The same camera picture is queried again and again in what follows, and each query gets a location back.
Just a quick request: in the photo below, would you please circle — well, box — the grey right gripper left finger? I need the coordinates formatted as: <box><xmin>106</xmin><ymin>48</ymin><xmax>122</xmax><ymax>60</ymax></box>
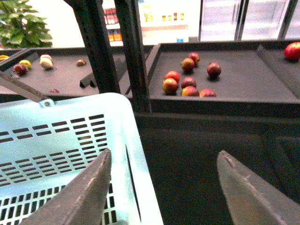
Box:
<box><xmin>21</xmin><ymin>149</ymin><xmax>112</xmax><ymax>225</ymax></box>

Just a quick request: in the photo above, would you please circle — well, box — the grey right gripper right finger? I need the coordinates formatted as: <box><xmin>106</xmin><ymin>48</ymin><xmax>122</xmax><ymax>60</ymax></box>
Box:
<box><xmin>217</xmin><ymin>151</ymin><xmax>300</xmax><ymax>225</ymax></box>

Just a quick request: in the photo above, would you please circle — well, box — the light blue plastic basket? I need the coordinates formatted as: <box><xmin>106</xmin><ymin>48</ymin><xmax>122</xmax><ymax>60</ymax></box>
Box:
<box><xmin>0</xmin><ymin>93</ymin><xmax>163</xmax><ymax>225</ymax></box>

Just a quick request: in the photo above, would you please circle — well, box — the beige mango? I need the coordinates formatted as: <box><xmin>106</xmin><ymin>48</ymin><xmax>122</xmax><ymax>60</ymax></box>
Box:
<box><xmin>40</xmin><ymin>58</ymin><xmax>53</xmax><ymax>70</ymax></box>

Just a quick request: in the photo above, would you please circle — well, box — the black fruit tray right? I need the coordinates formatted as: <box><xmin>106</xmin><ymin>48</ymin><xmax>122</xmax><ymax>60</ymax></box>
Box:
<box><xmin>147</xmin><ymin>42</ymin><xmax>300</xmax><ymax>118</ymax></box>

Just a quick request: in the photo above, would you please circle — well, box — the black fruit tray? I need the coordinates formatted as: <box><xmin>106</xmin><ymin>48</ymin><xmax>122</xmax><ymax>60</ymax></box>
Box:
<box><xmin>0</xmin><ymin>45</ymin><xmax>132</xmax><ymax>99</ymax></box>
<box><xmin>147</xmin><ymin>42</ymin><xmax>300</xmax><ymax>118</ymax></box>

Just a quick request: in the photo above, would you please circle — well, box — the black fruit tray left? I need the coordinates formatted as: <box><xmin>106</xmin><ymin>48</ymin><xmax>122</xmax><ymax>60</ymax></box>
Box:
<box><xmin>0</xmin><ymin>45</ymin><xmax>132</xmax><ymax>99</ymax></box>

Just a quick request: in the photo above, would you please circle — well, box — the dark red apple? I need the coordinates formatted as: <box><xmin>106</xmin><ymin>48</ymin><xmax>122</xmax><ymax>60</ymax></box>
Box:
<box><xmin>207</xmin><ymin>62</ymin><xmax>221</xmax><ymax>78</ymax></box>

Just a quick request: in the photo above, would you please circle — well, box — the brown kiwi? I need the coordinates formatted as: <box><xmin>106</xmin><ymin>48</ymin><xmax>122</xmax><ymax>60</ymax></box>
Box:
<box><xmin>76</xmin><ymin>59</ymin><xmax>87</xmax><ymax>67</ymax></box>

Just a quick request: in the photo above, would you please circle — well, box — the red yellow apple front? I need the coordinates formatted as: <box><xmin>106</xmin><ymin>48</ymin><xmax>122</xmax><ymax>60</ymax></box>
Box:
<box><xmin>163</xmin><ymin>78</ymin><xmax>178</xmax><ymax>95</ymax></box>

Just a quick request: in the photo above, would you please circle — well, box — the red apple in tray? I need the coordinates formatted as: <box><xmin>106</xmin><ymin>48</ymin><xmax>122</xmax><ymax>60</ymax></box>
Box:
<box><xmin>165</xmin><ymin>70</ymin><xmax>180</xmax><ymax>83</ymax></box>

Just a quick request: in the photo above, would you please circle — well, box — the red apple far right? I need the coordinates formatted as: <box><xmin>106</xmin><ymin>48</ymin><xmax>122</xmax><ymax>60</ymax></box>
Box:
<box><xmin>284</xmin><ymin>42</ymin><xmax>300</xmax><ymax>61</ymax></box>

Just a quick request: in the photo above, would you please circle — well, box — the yellow starfruit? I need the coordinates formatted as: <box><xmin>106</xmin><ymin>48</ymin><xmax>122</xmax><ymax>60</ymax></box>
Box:
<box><xmin>0</xmin><ymin>55</ymin><xmax>9</xmax><ymax>61</ymax></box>

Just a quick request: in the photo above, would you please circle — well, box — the green potted plant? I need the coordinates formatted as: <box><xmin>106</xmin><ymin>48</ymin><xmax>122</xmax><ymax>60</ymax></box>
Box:
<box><xmin>0</xmin><ymin>0</ymin><xmax>53</xmax><ymax>49</ymax></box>

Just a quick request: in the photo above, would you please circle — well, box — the bottle shelf background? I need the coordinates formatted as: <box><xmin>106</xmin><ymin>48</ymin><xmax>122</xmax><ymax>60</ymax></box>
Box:
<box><xmin>102</xmin><ymin>0</ymin><xmax>189</xmax><ymax>46</ymax></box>

